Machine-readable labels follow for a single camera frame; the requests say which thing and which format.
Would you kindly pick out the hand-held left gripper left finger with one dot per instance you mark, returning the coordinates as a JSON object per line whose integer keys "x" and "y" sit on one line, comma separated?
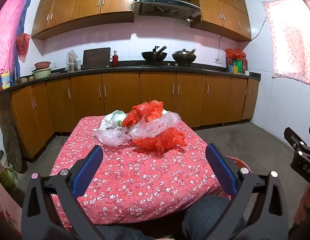
{"x": 87, "y": 172}

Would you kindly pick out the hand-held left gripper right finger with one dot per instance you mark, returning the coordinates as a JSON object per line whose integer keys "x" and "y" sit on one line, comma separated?
{"x": 221, "y": 167}

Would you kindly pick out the red plastic bin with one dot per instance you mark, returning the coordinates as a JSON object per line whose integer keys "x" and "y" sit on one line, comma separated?
{"x": 238, "y": 162}

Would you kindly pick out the clear bubble plastic bag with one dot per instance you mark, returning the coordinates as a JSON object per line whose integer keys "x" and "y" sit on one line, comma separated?
{"x": 109, "y": 137}
{"x": 157, "y": 125}

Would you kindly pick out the white plastic bag green print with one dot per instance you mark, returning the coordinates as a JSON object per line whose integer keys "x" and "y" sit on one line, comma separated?
{"x": 114, "y": 118}

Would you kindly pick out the orange plastic bag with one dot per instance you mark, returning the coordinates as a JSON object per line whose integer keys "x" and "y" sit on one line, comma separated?
{"x": 165, "y": 138}
{"x": 145, "y": 111}

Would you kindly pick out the person's right hand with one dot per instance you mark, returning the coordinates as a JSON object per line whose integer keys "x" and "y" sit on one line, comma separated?
{"x": 306, "y": 205}

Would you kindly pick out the person's right leg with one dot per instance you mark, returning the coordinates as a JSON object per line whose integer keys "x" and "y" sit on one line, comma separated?
{"x": 207, "y": 215}

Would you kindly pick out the person's leg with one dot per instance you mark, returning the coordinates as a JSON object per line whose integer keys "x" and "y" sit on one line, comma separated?
{"x": 207, "y": 215}
{"x": 119, "y": 233}

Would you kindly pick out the red floral tablecloth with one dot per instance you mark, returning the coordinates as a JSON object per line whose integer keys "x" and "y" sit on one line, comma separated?
{"x": 145, "y": 180}

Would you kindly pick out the person's left leg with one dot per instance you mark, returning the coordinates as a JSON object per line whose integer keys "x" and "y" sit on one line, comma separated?
{"x": 119, "y": 233}

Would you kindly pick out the round wooden board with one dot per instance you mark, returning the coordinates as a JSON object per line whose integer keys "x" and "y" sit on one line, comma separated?
{"x": 13, "y": 147}

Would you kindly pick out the white mug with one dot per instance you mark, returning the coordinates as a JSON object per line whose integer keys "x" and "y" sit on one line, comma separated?
{"x": 247, "y": 73}

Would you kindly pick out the glass jar white lid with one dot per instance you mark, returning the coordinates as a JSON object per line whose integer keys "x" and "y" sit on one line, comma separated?
{"x": 6, "y": 175}

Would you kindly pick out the wooden base cabinets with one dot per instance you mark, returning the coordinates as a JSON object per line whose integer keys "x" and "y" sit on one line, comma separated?
{"x": 125, "y": 97}

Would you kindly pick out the pink floral cloth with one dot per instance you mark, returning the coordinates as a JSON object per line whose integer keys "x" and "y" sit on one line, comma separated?
{"x": 6, "y": 207}

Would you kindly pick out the green box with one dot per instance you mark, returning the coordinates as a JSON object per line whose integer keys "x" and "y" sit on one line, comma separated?
{"x": 239, "y": 66}

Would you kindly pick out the floral window curtain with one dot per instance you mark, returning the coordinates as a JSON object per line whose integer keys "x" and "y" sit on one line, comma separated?
{"x": 292, "y": 42}

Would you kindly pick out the stacked bowls on counter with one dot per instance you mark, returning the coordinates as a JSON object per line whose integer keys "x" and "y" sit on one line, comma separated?
{"x": 41, "y": 73}

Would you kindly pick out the clear bag with jars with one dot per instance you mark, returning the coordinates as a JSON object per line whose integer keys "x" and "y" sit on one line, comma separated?
{"x": 71, "y": 61}

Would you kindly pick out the black countertop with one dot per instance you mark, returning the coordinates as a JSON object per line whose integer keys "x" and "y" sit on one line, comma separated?
{"x": 135, "y": 69}

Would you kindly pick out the dark rectangular board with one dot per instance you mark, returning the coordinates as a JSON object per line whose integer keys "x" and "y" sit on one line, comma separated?
{"x": 96, "y": 58}

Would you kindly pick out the gas stove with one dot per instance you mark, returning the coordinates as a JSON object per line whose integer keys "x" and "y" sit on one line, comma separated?
{"x": 170, "y": 65}

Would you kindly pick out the red bottle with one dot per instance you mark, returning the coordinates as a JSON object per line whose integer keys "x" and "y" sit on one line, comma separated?
{"x": 115, "y": 60}

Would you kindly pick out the pink basin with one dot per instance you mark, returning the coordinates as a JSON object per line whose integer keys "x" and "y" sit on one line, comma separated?
{"x": 42, "y": 65}

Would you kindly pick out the black pan with lid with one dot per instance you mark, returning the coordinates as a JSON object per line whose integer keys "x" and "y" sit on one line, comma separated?
{"x": 183, "y": 56}

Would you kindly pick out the yellow detergent bottle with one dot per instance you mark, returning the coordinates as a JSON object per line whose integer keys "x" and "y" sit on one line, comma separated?
{"x": 5, "y": 81}

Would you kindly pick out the black wok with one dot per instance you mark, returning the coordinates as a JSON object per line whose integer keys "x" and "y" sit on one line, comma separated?
{"x": 154, "y": 56}

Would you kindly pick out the red hanging plastic bag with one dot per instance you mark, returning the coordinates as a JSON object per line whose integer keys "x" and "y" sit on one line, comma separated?
{"x": 22, "y": 45}

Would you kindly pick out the pink curtain blue edge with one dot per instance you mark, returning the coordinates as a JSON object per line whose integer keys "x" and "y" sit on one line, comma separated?
{"x": 7, "y": 35}

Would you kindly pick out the wooden wall cabinet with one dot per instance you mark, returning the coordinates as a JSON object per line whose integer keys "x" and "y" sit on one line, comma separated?
{"x": 89, "y": 2}
{"x": 220, "y": 7}

